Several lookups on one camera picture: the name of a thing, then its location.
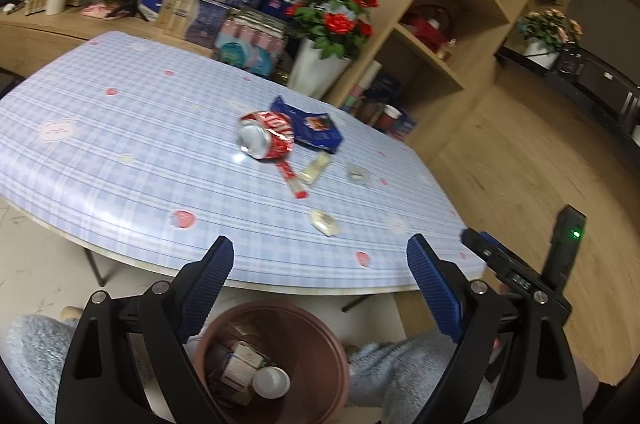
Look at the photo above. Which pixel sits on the blue snack bag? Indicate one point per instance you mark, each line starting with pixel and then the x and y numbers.
pixel 312 126

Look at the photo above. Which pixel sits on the pale small packet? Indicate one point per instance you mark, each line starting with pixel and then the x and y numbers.
pixel 315 167

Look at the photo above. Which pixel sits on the red stick wrapper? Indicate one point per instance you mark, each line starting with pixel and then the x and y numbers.
pixel 292 181

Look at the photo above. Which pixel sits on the stack of pastel cups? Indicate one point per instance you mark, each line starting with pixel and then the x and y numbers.
pixel 362 88

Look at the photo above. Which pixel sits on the black table leg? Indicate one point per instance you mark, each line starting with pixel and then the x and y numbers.
pixel 357 303
pixel 100 269

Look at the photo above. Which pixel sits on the wooden sideboard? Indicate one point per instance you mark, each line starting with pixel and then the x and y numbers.
pixel 75 38

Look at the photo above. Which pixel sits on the black counter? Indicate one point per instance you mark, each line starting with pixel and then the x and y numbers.
pixel 525 68

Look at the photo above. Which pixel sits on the glass perfume bottle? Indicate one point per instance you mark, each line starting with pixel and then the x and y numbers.
pixel 445 51

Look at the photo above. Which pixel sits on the white printed carton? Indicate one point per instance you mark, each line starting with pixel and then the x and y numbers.
pixel 240 366

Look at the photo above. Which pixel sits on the gold blue gift box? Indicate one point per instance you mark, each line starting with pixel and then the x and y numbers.
pixel 195 18

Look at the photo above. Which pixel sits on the small blue carton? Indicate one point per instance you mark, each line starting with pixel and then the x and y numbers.
pixel 406 126

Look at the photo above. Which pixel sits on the dark green box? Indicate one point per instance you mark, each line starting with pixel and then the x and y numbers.
pixel 260 22

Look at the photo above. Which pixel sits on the white plant pot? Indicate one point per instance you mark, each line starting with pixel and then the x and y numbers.
pixel 540 56

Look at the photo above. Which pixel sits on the red rose bouquet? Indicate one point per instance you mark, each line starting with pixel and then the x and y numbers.
pixel 335 13

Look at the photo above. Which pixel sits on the black mini tripod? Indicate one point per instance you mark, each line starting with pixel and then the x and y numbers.
pixel 131 9

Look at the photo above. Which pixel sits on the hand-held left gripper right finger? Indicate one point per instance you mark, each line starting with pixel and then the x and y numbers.
pixel 435 289

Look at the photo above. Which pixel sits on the crushed red soda can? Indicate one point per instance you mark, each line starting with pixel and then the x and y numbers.
pixel 265 136

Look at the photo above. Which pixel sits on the black appliance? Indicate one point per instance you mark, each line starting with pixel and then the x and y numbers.
pixel 600 83

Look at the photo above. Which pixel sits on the white oval packet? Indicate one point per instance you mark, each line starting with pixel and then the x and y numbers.
pixel 325 223

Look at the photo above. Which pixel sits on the wooden shelf unit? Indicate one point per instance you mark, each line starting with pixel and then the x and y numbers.
pixel 480 53

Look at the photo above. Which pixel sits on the white angular vase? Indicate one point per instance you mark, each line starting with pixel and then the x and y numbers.
pixel 317 71

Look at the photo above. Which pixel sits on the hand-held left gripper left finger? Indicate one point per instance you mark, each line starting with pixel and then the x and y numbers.
pixel 210 284

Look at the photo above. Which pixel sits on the brown trash bin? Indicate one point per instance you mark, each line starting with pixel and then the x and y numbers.
pixel 320 339

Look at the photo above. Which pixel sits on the pink bottle multipack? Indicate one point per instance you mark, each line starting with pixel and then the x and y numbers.
pixel 247 48

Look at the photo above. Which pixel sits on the pink rose plant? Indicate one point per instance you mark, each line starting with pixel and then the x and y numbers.
pixel 550 28

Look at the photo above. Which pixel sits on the small dark blue box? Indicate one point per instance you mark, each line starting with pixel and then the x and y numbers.
pixel 275 6

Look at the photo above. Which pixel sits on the brown cup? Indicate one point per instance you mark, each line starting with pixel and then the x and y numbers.
pixel 372 113

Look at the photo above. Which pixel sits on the clear small wrapper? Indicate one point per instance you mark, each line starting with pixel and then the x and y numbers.
pixel 357 174

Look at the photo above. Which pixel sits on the red basket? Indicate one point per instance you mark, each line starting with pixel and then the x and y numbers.
pixel 427 28

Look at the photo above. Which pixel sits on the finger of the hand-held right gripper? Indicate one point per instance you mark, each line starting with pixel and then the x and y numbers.
pixel 482 244

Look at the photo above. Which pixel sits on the pink flat pouch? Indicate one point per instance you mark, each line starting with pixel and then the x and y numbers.
pixel 100 11

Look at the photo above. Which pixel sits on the dark red paper cup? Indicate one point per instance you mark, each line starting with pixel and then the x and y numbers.
pixel 387 119

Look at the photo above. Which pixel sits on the white paper cup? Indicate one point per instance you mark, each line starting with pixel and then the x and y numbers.
pixel 271 383

